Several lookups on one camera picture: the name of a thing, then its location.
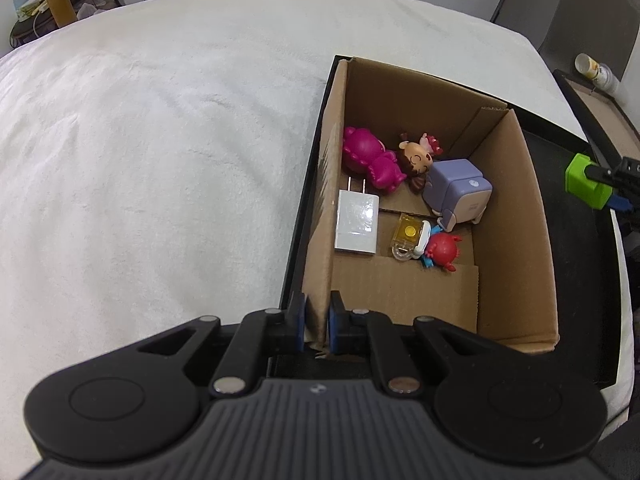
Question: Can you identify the black tray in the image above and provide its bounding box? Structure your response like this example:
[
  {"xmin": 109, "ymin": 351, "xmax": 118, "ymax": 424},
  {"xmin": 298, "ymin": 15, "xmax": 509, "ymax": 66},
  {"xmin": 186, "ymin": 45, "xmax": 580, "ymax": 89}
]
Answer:
[{"xmin": 280, "ymin": 54, "xmax": 624, "ymax": 390}]

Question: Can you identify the white wall charger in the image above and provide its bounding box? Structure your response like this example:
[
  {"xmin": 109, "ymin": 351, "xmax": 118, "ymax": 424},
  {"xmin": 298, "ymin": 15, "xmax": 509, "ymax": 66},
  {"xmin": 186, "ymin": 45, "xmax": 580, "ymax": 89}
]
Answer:
[{"xmin": 333, "ymin": 175, "xmax": 380, "ymax": 257}]

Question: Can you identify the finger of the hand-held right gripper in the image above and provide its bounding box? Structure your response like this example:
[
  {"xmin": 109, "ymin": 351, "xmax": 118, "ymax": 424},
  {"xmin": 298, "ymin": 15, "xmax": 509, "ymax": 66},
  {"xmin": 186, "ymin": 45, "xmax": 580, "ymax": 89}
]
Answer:
[
  {"xmin": 606, "ymin": 193, "xmax": 640, "ymax": 235},
  {"xmin": 586, "ymin": 156, "xmax": 640, "ymax": 190}
]

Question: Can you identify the red crab blue figurine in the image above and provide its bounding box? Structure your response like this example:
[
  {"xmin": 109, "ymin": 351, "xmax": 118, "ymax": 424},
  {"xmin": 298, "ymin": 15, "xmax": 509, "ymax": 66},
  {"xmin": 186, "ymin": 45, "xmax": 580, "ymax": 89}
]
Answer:
[{"xmin": 390, "ymin": 212, "xmax": 464, "ymax": 273}]

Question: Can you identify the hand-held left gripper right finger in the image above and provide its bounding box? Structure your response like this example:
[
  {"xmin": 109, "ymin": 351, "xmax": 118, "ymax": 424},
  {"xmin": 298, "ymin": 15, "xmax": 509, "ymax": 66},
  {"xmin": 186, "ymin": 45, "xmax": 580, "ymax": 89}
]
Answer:
[{"xmin": 327, "ymin": 291, "xmax": 526, "ymax": 396}]

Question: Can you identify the brown topped black frame furniture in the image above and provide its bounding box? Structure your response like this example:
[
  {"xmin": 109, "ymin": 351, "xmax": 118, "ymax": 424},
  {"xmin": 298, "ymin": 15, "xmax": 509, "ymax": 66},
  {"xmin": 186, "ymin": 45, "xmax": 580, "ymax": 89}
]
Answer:
[{"xmin": 552, "ymin": 69, "xmax": 640, "ymax": 171}]

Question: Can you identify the brown cardboard box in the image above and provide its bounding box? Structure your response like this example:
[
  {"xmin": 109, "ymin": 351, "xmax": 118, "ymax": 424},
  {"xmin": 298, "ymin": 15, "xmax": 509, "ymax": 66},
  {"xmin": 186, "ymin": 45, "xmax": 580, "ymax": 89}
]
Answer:
[{"xmin": 302, "ymin": 56, "xmax": 559, "ymax": 356}]

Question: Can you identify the white bed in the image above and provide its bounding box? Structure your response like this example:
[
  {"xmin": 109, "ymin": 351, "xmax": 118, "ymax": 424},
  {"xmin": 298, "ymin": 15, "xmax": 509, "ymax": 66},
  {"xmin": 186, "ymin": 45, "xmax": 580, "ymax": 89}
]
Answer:
[{"xmin": 0, "ymin": 0, "xmax": 632, "ymax": 431}]

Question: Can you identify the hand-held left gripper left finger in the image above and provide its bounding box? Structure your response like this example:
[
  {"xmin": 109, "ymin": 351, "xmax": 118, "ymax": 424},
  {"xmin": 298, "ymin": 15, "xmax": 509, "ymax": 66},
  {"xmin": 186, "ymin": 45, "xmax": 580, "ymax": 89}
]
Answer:
[{"xmin": 137, "ymin": 292, "xmax": 308, "ymax": 397}]

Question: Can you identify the pink toy figurine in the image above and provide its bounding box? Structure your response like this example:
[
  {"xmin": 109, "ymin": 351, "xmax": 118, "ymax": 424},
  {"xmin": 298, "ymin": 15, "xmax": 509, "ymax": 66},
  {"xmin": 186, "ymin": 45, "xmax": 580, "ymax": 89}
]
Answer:
[{"xmin": 342, "ymin": 126, "xmax": 407, "ymax": 194}]

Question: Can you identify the green plastic box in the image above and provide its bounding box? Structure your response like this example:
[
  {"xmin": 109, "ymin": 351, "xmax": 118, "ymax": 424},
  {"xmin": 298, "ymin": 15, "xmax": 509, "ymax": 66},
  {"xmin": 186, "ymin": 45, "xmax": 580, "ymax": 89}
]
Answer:
[{"xmin": 565, "ymin": 153, "xmax": 616, "ymax": 211}]

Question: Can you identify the grey upholstered panel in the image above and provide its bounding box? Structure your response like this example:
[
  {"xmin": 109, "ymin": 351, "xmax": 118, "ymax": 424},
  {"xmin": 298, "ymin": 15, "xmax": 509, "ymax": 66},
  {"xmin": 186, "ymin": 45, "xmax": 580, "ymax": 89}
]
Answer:
[{"xmin": 490, "ymin": 0, "xmax": 640, "ymax": 92}]

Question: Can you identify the orange faced red haired figurine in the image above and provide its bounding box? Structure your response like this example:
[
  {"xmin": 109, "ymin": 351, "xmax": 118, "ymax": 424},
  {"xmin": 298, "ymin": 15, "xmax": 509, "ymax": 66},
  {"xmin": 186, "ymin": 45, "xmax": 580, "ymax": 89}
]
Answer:
[{"xmin": 398, "ymin": 132, "xmax": 445, "ymax": 195}]

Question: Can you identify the small purple toy device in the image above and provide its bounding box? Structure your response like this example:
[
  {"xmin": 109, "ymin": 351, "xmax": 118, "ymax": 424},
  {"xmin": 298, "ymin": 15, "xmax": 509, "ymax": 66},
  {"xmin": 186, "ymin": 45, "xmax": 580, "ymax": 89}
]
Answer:
[{"xmin": 422, "ymin": 158, "xmax": 494, "ymax": 233}]

